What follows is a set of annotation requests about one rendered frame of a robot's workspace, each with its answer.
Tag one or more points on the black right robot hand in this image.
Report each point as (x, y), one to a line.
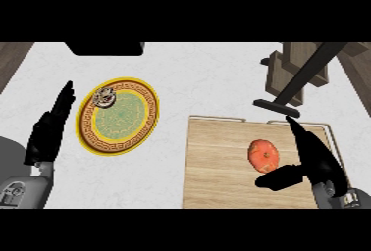
(317, 157)

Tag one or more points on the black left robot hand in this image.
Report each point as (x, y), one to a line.
(48, 130)

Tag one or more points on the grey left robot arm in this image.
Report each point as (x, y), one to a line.
(27, 189)

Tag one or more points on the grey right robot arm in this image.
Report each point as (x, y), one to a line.
(341, 196)

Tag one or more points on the orange round squash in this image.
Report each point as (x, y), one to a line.
(264, 156)

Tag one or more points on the pale wooden tray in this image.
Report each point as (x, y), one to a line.
(257, 163)

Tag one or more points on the brown wooden tiered basket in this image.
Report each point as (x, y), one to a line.
(298, 70)

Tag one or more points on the yellow green patterned plate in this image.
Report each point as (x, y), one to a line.
(119, 116)

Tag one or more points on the brown white cupcake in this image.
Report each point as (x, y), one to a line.
(104, 97)

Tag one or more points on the black appliance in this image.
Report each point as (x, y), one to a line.
(107, 48)

